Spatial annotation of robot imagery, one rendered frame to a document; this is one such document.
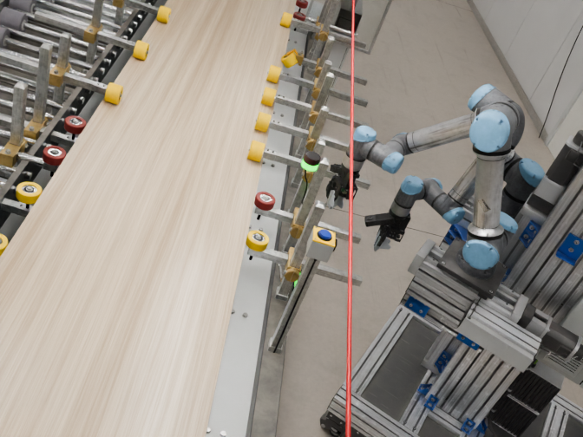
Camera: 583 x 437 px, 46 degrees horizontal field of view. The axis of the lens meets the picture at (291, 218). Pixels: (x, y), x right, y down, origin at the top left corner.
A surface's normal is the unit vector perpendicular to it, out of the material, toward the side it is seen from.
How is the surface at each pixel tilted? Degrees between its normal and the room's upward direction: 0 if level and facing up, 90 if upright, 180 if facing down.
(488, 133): 83
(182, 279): 0
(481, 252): 97
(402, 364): 0
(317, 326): 0
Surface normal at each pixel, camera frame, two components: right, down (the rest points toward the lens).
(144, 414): 0.30, -0.75
